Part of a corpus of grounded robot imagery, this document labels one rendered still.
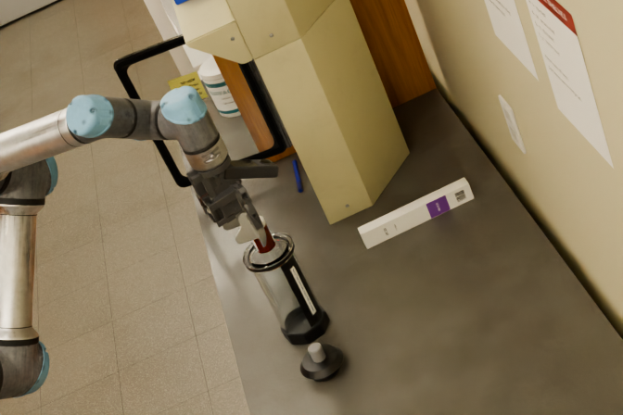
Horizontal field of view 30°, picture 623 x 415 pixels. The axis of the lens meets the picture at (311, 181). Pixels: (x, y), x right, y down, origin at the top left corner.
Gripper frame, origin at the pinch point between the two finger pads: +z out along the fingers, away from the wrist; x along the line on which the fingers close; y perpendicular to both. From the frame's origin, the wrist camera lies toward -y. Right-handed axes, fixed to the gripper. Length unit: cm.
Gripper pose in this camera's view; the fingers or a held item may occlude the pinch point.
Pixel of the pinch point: (260, 233)
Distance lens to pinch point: 228.8
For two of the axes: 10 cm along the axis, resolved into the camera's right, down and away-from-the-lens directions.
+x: 4.4, 3.6, -8.2
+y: -8.2, 5.2, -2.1
